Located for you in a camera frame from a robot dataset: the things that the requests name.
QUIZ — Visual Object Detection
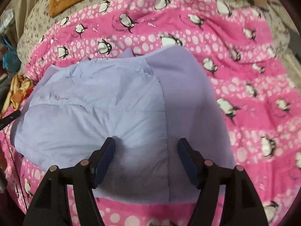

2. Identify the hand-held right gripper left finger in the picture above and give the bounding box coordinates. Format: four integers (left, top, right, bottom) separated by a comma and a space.
22, 137, 116, 226

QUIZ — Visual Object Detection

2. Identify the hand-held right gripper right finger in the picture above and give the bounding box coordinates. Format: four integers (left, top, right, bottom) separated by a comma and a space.
177, 138, 270, 226

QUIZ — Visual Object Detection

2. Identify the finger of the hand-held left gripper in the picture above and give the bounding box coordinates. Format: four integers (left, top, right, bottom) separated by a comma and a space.
0, 111, 21, 131

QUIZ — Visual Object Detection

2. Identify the light purple padded jacket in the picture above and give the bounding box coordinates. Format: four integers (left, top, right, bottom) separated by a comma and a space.
14, 45, 236, 204

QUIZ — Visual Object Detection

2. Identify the yellow orange patterned cloth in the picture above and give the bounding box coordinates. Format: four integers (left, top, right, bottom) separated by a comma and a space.
5, 74, 36, 111

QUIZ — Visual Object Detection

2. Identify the blue plastic bag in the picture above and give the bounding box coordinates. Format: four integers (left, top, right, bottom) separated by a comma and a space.
0, 35, 21, 72

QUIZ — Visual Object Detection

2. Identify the pink penguin print blanket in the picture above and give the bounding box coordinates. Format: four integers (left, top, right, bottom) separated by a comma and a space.
0, 0, 301, 226

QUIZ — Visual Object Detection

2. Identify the floral quilted bed cover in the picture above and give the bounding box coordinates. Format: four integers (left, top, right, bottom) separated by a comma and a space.
16, 0, 293, 60

